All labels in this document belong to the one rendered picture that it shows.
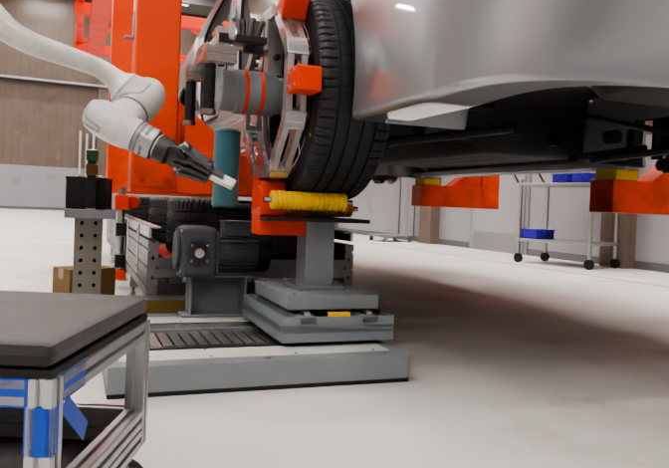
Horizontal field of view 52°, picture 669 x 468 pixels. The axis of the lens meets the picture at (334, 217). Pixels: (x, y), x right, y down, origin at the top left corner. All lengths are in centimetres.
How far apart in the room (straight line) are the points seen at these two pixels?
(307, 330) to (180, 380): 43
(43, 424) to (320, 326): 133
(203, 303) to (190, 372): 81
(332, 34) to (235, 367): 97
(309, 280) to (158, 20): 111
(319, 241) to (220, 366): 61
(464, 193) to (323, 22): 340
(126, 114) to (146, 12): 80
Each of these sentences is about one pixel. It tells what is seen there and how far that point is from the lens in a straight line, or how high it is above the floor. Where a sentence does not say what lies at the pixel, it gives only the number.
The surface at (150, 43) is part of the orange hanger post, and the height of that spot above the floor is 106.
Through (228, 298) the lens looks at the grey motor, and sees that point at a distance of 263.
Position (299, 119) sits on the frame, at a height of 74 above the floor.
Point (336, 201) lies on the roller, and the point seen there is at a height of 51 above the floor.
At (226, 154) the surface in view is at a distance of 229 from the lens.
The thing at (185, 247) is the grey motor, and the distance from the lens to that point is 241.
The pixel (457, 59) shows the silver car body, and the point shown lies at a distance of 150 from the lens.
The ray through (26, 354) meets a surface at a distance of 82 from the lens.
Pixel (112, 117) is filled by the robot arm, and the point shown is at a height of 71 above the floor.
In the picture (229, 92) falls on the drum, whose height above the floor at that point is 84.
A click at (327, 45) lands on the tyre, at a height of 96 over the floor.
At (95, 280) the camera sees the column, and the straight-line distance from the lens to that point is 274.
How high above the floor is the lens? 50
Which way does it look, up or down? 1 degrees down
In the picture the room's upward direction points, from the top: 2 degrees clockwise
